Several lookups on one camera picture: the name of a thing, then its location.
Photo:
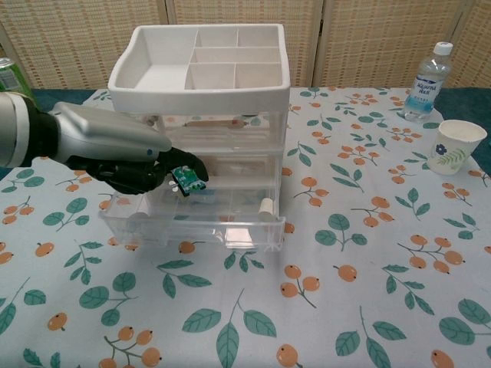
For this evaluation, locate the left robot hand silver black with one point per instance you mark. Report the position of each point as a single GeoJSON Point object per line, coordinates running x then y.
{"type": "Point", "coordinates": [107, 134]}

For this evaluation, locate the small green black electronic module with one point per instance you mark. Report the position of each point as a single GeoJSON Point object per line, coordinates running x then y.
{"type": "Point", "coordinates": [187, 180]}

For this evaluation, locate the clear plastic drawer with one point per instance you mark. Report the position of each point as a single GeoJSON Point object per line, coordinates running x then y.
{"type": "Point", "coordinates": [199, 230]}
{"type": "Point", "coordinates": [238, 136]}
{"type": "Point", "coordinates": [245, 168]}

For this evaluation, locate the left robot arm silver white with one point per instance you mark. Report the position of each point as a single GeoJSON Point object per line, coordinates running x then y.
{"type": "Point", "coordinates": [15, 130]}

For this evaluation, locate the slim brown pen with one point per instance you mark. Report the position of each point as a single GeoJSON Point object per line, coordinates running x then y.
{"type": "Point", "coordinates": [215, 123]}

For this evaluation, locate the green drink can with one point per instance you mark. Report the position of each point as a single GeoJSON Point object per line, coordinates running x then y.
{"type": "Point", "coordinates": [11, 76]}

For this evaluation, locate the small white stopper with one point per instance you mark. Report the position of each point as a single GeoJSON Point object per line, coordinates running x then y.
{"type": "Point", "coordinates": [265, 209]}

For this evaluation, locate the floral leaf print tablecloth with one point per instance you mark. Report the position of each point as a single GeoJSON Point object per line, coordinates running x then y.
{"type": "Point", "coordinates": [307, 287]}

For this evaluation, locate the bamboo folding screen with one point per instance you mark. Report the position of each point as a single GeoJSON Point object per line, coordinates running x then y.
{"type": "Point", "coordinates": [364, 42]}

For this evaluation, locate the clear water bottle blue label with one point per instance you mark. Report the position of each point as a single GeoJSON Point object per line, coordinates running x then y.
{"type": "Point", "coordinates": [424, 88]}

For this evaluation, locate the white paper cup flower print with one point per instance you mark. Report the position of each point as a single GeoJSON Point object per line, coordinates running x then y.
{"type": "Point", "coordinates": [452, 153]}

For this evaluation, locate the dark teal table cover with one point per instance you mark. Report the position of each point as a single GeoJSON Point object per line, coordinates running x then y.
{"type": "Point", "coordinates": [479, 96]}

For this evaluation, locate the white plastic drawer organizer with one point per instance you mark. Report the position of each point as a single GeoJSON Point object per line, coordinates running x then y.
{"type": "Point", "coordinates": [199, 99]}

